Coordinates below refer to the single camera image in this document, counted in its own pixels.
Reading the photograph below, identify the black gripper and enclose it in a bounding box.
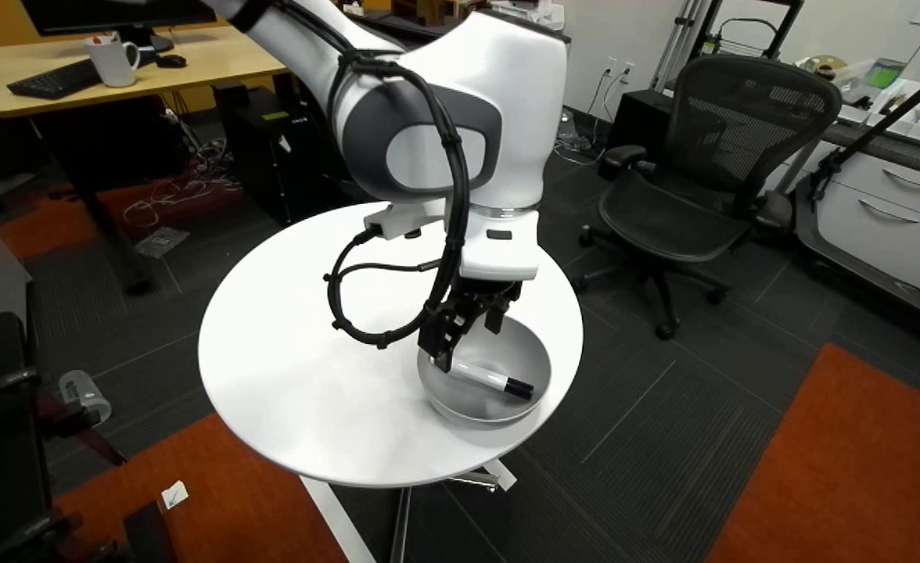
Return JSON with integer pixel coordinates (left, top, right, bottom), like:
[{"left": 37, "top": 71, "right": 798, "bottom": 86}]
[{"left": 420, "top": 279, "right": 521, "bottom": 371}]

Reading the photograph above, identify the grey black marker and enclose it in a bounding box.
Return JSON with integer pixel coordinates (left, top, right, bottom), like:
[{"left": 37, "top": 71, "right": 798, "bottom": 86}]
[{"left": 452, "top": 364, "right": 536, "bottom": 400}]

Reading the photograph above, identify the grey bowl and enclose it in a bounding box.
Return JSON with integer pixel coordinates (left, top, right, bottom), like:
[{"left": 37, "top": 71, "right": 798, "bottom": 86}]
[{"left": 417, "top": 318, "right": 552, "bottom": 426}]

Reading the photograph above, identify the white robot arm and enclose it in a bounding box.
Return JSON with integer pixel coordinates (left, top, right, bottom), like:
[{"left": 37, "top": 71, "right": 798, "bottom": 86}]
[{"left": 201, "top": 0, "right": 566, "bottom": 367}]

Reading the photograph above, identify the white mug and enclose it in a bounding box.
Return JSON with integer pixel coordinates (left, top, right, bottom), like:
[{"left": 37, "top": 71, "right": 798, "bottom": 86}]
[{"left": 88, "top": 33, "right": 140, "bottom": 86}]

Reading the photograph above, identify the white round table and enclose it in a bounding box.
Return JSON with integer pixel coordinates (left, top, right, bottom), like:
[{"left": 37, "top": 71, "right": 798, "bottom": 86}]
[{"left": 196, "top": 203, "right": 584, "bottom": 489}]

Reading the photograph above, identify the white table base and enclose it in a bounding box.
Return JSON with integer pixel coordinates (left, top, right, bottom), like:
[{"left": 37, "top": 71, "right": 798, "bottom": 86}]
[{"left": 299, "top": 459, "right": 515, "bottom": 563}]

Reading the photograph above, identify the black office chair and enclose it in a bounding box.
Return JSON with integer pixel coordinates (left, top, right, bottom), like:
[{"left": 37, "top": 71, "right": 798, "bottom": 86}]
[{"left": 580, "top": 53, "right": 841, "bottom": 337}]

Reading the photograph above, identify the wooden desk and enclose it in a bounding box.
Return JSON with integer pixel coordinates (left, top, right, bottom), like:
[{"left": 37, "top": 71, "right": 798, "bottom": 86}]
[{"left": 0, "top": 20, "right": 288, "bottom": 293}]

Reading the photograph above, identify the clear plastic bottle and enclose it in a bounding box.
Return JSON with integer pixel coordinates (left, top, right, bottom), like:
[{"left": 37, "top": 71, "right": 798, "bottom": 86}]
[{"left": 55, "top": 368, "right": 112, "bottom": 422}]

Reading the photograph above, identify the white drawer cabinet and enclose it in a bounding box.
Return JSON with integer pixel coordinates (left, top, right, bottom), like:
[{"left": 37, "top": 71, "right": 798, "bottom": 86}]
[{"left": 811, "top": 138, "right": 920, "bottom": 290}]

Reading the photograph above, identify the black keyboard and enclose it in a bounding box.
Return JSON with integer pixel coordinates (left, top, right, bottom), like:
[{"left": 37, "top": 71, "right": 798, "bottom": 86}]
[{"left": 8, "top": 59, "right": 101, "bottom": 99}]

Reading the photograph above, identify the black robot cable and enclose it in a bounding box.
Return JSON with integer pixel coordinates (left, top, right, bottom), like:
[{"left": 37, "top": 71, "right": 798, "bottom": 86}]
[{"left": 323, "top": 50, "right": 473, "bottom": 354}]

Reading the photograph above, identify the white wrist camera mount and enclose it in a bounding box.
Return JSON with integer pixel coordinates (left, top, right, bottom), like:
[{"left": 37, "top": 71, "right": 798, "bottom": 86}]
[{"left": 364, "top": 200, "right": 537, "bottom": 282}]

